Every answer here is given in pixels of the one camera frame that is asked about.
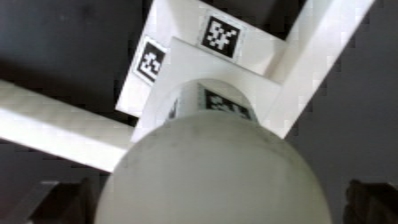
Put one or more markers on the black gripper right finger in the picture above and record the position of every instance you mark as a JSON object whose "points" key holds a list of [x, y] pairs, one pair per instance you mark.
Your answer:
{"points": [[371, 203]]}

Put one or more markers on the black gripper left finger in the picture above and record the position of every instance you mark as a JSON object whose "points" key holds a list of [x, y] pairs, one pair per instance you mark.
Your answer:
{"points": [[59, 203]]}

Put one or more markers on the white lamp bulb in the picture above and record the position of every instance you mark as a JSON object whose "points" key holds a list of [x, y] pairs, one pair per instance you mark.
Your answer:
{"points": [[211, 172]]}

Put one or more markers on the white lamp base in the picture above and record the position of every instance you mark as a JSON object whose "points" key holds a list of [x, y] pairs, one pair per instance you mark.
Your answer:
{"points": [[197, 45]]}

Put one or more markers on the white front wall bar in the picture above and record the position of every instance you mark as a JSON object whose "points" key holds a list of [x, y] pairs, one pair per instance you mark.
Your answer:
{"points": [[59, 129]]}

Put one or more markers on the white wall bar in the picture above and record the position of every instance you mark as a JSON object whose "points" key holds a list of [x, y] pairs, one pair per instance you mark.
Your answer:
{"points": [[59, 129], [323, 28]]}

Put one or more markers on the white right wall bar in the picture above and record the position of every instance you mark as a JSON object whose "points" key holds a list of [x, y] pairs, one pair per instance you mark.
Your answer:
{"points": [[323, 28]]}

